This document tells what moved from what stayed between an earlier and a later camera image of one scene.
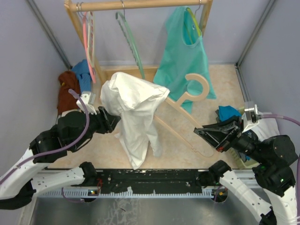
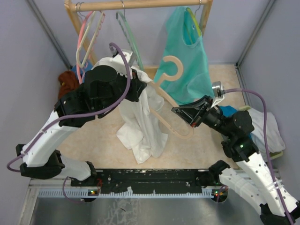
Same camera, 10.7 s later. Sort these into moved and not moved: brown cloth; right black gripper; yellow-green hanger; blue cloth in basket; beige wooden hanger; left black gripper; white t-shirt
Moved: right black gripper; left black gripper; beige wooden hanger; white t-shirt
Not moved: blue cloth in basket; brown cloth; yellow-green hanger
